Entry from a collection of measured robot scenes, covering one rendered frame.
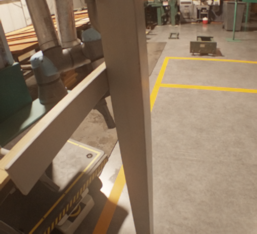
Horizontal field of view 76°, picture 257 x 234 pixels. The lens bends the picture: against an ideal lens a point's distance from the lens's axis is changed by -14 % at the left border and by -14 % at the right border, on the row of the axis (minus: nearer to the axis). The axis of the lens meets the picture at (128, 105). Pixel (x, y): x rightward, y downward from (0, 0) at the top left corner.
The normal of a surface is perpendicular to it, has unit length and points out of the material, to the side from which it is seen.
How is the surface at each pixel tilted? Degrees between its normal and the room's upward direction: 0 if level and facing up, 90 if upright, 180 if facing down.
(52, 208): 0
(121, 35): 90
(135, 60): 90
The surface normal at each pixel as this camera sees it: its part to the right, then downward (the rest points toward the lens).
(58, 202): -0.10, -0.85
